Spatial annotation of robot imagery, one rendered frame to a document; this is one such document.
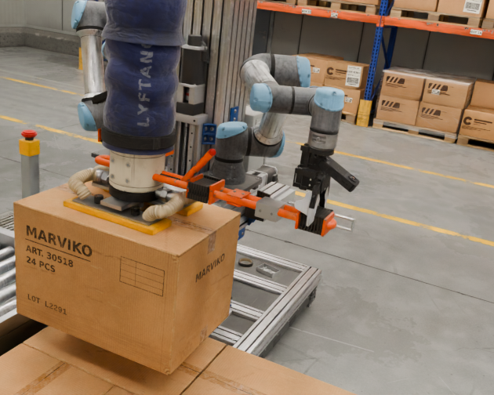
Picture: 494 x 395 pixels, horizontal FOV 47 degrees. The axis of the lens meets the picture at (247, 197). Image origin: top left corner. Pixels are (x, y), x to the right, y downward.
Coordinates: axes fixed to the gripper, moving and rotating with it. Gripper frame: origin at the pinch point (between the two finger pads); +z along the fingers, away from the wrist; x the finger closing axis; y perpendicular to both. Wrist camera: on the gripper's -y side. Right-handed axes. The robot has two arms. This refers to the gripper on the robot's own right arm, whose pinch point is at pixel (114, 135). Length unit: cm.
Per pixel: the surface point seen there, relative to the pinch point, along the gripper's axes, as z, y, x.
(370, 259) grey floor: 121, 62, 220
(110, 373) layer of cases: 66, 33, -42
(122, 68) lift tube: -32, 31, -36
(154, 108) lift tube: -21, 39, -31
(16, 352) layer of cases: 66, 1, -50
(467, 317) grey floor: 122, 135, 179
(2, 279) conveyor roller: 66, -41, -19
